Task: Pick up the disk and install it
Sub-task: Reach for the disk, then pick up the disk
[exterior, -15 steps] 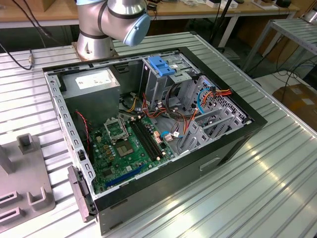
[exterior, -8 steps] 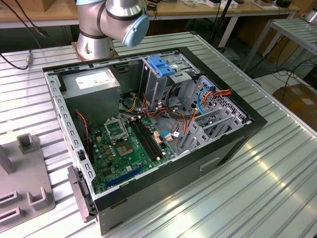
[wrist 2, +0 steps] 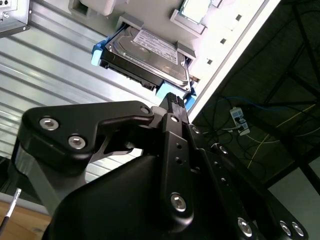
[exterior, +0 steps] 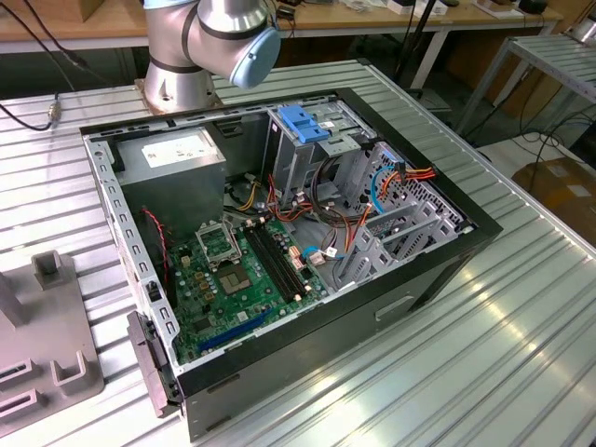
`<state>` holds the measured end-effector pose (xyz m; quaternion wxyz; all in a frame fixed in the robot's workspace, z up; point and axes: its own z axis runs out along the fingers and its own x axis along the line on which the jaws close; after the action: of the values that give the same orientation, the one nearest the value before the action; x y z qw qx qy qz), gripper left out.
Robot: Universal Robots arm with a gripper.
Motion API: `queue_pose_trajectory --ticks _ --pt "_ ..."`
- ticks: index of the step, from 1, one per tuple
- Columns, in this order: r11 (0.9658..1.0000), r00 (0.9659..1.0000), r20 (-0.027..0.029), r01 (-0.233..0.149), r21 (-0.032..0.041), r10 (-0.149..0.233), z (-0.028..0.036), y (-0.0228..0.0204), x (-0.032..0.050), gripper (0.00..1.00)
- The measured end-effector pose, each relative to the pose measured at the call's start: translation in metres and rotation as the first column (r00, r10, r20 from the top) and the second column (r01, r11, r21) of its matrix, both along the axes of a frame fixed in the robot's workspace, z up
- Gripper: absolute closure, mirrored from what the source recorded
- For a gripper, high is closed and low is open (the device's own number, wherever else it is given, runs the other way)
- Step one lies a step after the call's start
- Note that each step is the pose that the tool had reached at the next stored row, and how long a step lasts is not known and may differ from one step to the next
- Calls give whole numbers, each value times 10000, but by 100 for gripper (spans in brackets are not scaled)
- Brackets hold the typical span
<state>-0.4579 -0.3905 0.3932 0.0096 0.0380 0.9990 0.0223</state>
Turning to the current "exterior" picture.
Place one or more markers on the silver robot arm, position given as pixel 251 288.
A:
pixel 219 28

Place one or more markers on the grey metal disk bay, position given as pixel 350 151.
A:
pixel 419 205

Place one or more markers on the black RAM slot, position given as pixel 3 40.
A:
pixel 268 261
pixel 274 261
pixel 286 258
pixel 280 259

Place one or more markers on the grey metal drive cage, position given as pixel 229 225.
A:
pixel 288 167

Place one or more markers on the green motherboard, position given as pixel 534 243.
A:
pixel 261 302

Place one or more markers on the blue plastic bay latch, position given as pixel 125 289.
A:
pixel 302 123

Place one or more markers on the black PC case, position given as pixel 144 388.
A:
pixel 326 335

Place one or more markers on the blue expansion slot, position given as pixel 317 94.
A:
pixel 237 329

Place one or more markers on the grey power supply unit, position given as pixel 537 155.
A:
pixel 177 195

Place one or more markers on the black power adapter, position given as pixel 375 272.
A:
pixel 286 10

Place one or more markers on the white box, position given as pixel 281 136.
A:
pixel 399 6

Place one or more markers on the large cardboard box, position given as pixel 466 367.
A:
pixel 559 186

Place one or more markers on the grey parts rack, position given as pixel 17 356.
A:
pixel 46 321

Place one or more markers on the metal slat side table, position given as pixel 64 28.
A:
pixel 549 56

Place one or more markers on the small black box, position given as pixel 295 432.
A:
pixel 532 5

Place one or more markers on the silver metal cylinder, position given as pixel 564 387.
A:
pixel 582 30

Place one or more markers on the wooden desk with white frame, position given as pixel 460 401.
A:
pixel 372 21

